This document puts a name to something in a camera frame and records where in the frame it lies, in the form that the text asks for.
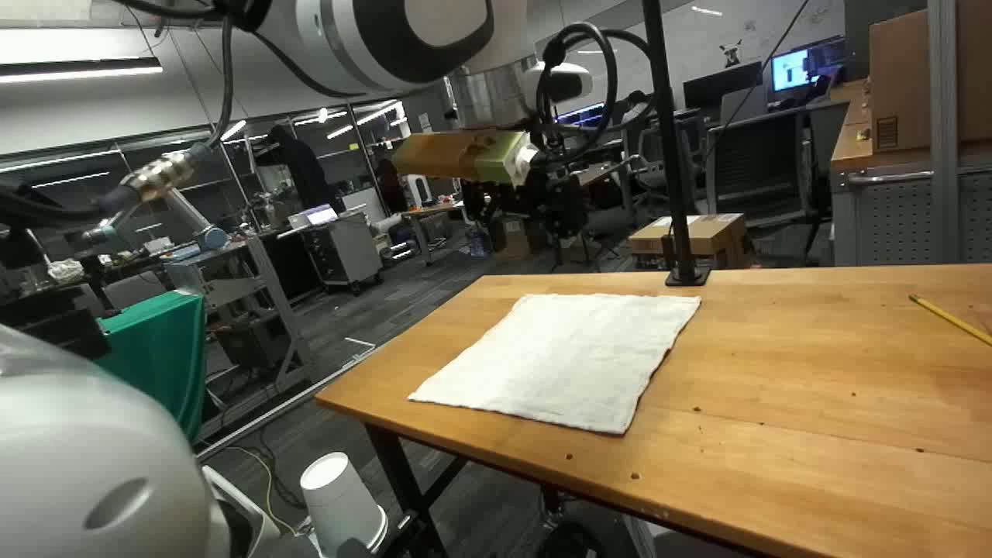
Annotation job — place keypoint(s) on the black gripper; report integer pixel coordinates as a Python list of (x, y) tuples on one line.
[(560, 197)]

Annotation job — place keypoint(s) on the white towel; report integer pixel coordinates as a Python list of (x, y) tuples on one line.
[(569, 359)]

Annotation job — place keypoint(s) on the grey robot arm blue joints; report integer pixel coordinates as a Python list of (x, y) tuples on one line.
[(181, 212)]

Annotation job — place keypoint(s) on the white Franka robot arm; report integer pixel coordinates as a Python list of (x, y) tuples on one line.
[(351, 43)]

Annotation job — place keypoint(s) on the black vertical pole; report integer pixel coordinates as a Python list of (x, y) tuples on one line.
[(671, 157)]

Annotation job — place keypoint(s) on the low cardboard box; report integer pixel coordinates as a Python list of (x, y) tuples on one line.
[(713, 238)]

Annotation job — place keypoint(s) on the dark grey square panel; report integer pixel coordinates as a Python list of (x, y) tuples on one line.
[(762, 158)]

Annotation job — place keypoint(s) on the white rolling cabinet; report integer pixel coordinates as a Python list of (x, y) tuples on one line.
[(346, 253)]

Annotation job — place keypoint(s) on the open laptop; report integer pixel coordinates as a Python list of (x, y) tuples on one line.
[(313, 214)]

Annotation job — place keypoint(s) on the person in dark clothing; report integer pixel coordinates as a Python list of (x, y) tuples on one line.
[(305, 166)]

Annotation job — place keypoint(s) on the lit computer monitor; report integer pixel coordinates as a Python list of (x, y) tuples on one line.
[(794, 70)]

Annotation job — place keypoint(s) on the grey metal cart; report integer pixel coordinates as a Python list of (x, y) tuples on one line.
[(272, 300)]

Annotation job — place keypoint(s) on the grey metal cabinet wooden top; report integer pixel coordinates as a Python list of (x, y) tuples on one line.
[(887, 219)]

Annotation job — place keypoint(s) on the large cardboard box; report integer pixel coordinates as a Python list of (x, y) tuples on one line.
[(901, 72)]

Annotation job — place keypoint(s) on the white paper cup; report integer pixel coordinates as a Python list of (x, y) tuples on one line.
[(336, 500)]

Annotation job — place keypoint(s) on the yellow pencil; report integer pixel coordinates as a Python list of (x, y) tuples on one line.
[(949, 322)]

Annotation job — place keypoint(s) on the yellow wrist camera mount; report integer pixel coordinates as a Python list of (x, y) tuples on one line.
[(454, 157)]

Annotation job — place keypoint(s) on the black table frame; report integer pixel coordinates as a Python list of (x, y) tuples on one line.
[(397, 483)]

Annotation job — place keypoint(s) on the grey metal post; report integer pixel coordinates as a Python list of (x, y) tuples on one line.
[(943, 126)]

